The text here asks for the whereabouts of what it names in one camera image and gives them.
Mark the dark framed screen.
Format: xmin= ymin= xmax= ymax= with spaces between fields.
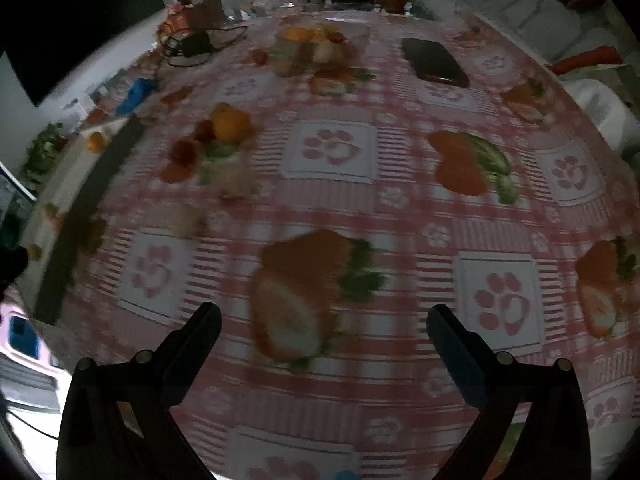
xmin=0 ymin=162 xmax=38 ymax=246

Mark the red patterned packet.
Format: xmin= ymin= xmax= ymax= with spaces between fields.
xmin=159 ymin=10 xmax=190 ymax=38

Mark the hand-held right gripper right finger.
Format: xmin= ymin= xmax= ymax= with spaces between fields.
xmin=426 ymin=303 xmax=592 ymax=480

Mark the beige leather sofa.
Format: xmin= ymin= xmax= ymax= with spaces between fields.
xmin=410 ymin=0 xmax=640 ymax=171

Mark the black charger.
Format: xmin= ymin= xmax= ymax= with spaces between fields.
xmin=177 ymin=30 xmax=213 ymax=58

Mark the glass fruit bowl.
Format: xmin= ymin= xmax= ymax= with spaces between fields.
xmin=272 ymin=22 xmax=371 ymax=68

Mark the red checked printed tablecloth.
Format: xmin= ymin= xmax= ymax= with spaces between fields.
xmin=20 ymin=7 xmax=640 ymax=480

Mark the blue cloth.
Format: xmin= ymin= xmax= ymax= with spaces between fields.
xmin=116 ymin=77 xmax=157 ymax=116

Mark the smartphone with red case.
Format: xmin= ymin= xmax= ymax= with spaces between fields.
xmin=401 ymin=37 xmax=471 ymax=88

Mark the red gift box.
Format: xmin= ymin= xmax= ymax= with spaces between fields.
xmin=187 ymin=0 xmax=226 ymax=31

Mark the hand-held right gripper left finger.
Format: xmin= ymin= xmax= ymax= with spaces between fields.
xmin=56 ymin=302 xmax=223 ymax=480

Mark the brown green fruit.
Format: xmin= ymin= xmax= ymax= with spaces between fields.
xmin=272 ymin=50 xmax=301 ymax=77

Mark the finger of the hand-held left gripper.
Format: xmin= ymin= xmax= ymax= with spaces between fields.
xmin=0 ymin=245 xmax=29 ymax=288

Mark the small brown fruit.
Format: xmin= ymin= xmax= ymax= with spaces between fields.
xmin=170 ymin=204 xmax=208 ymax=236
xmin=220 ymin=167 xmax=261 ymax=200

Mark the black television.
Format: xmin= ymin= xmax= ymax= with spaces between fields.
xmin=0 ymin=0 xmax=166 ymax=108

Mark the green potted plant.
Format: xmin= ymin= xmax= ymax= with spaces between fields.
xmin=20 ymin=122 xmax=71 ymax=191

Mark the red cushion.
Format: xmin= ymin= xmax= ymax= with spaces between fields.
xmin=547 ymin=46 xmax=626 ymax=75

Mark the white blanket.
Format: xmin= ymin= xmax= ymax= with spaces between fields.
xmin=560 ymin=75 xmax=640 ymax=161

